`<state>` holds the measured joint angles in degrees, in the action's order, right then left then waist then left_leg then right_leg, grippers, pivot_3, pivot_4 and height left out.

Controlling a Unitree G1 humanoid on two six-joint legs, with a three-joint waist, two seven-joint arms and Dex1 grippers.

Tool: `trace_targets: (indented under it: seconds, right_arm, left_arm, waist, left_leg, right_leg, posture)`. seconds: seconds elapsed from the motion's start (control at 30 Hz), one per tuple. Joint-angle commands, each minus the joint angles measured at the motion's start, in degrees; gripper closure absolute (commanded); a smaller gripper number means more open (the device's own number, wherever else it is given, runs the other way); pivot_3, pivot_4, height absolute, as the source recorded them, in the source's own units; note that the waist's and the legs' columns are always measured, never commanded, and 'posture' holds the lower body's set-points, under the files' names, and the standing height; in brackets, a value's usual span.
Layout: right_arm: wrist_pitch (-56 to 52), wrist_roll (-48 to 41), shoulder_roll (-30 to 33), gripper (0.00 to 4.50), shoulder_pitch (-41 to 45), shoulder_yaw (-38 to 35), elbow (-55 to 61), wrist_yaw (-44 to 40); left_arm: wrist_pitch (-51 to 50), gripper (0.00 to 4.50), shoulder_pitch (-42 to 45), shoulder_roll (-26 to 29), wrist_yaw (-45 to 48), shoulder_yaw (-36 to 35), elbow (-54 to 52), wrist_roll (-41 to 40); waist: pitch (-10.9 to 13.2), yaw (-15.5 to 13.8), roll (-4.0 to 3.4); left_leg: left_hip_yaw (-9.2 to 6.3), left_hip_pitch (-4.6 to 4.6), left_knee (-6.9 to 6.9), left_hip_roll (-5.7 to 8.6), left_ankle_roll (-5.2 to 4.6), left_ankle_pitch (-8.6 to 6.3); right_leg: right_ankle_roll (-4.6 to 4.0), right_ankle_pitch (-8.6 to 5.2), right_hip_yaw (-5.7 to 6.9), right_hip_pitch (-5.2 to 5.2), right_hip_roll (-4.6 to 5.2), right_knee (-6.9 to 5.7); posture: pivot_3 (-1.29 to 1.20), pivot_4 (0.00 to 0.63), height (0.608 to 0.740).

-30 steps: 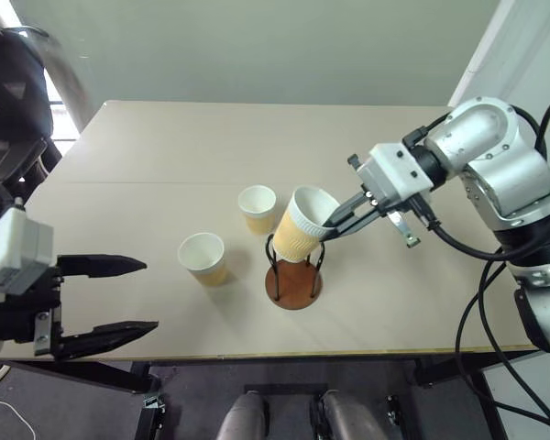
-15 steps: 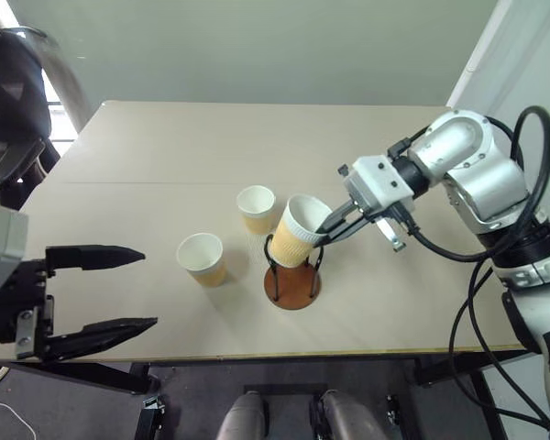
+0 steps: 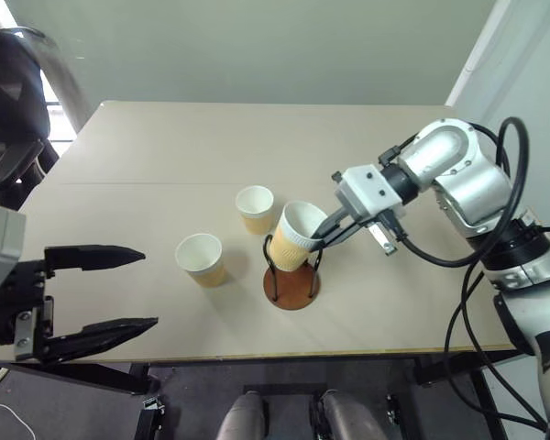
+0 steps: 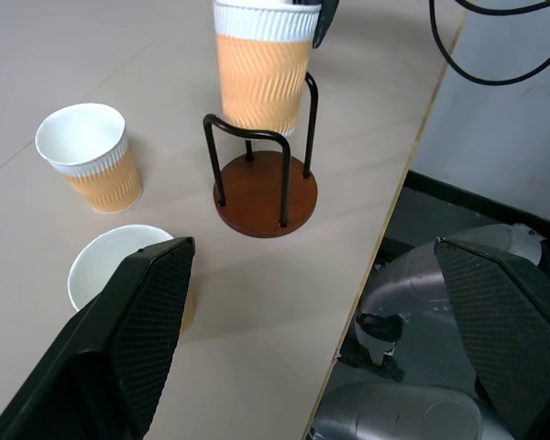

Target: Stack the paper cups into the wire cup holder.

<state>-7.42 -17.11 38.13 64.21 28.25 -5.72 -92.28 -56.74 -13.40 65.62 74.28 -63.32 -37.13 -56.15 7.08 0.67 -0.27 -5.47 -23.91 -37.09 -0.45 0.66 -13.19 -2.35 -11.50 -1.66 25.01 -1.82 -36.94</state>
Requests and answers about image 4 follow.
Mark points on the silver robot body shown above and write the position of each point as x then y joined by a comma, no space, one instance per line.
408,284

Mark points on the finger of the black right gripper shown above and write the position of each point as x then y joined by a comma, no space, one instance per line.
306,2
325,20

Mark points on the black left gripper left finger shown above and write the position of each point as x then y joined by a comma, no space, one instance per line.
119,339

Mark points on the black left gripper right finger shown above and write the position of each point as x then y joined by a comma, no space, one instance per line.
509,330

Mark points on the orange white ribbed paper cup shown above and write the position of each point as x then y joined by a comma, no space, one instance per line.
105,179
96,266
261,69

